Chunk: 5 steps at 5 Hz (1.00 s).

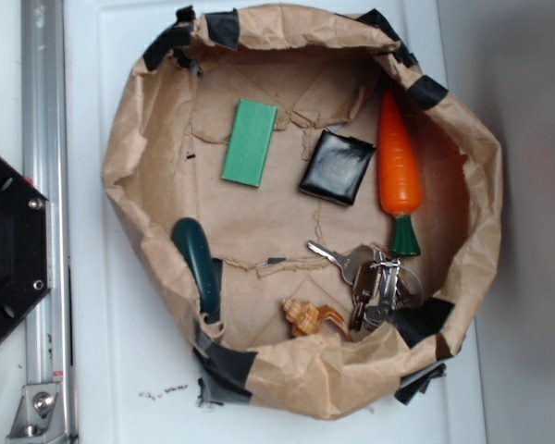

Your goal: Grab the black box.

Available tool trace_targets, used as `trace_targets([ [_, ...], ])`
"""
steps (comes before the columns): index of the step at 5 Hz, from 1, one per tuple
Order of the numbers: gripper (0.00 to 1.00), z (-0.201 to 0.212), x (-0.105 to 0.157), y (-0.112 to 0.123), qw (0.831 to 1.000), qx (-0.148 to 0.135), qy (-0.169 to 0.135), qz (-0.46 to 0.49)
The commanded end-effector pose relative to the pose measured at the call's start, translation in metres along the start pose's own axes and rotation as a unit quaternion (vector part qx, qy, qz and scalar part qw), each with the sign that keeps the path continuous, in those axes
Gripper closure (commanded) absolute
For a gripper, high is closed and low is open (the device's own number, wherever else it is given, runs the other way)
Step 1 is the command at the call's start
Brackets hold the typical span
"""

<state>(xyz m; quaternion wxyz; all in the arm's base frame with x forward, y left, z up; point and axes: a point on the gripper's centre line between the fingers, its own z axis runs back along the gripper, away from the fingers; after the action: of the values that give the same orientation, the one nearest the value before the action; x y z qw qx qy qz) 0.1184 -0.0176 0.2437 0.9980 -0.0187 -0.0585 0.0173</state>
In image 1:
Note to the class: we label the wooden carved figurine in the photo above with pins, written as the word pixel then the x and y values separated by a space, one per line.
pixel 307 319

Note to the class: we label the brown paper bag bin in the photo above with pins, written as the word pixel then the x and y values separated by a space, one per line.
pixel 164 161

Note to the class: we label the metal corner bracket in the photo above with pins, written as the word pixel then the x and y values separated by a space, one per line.
pixel 40 415

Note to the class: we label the green rectangular block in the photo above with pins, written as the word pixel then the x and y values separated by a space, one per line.
pixel 249 142

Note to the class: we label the bunch of silver keys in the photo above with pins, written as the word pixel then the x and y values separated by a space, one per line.
pixel 379 285

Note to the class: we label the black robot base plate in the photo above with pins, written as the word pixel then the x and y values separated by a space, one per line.
pixel 24 277

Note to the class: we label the orange toy carrot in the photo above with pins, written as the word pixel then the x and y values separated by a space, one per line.
pixel 399 187

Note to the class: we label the aluminium extrusion rail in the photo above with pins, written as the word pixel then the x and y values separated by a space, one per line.
pixel 49 350

